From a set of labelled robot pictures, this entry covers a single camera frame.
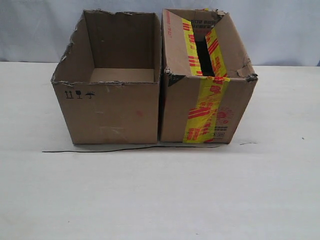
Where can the cardboard box with yellow tape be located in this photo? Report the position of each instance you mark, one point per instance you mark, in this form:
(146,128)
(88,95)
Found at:
(208,77)

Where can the open plain cardboard box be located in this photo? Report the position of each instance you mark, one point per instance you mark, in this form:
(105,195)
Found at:
(107,81)

